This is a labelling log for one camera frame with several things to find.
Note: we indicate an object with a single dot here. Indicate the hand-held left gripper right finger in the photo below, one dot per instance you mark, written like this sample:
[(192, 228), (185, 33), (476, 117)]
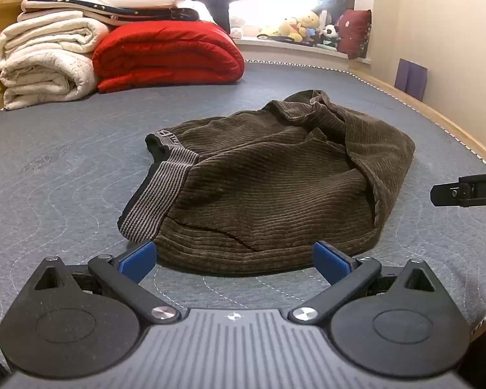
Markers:
[(332, 261)]

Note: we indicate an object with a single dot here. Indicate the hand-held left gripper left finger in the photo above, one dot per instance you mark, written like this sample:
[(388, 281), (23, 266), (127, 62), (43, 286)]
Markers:
[(137, 261)]

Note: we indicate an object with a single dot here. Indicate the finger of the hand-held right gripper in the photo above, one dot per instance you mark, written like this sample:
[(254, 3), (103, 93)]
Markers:
[(465, 190)]

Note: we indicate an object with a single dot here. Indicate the grey quilted mattress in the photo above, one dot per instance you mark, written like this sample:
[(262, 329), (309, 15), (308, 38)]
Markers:
[(73, 178)]

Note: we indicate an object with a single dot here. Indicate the purple box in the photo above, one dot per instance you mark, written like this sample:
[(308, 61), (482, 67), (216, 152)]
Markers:
[(411, 77)]

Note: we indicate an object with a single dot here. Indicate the dark red cushion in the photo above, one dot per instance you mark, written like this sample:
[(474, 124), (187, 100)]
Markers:
[(354, 32)]

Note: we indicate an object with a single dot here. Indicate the panda plush toy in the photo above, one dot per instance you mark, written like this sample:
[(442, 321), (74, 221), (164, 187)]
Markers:
[(330, 32)]

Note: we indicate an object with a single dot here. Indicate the red folded quilt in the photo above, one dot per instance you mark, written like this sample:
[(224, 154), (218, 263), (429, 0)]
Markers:
[(166, 54)]

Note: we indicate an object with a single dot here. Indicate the large yellow bear plush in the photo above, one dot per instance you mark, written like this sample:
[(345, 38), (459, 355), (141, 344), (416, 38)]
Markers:
[(305, 22)]

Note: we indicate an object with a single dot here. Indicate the small yellow plush toy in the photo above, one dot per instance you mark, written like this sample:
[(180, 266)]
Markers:
[(285, 28)]

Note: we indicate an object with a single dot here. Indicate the white plush toy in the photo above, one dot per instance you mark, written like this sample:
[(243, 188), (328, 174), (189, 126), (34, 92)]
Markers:
[(237, 30)]

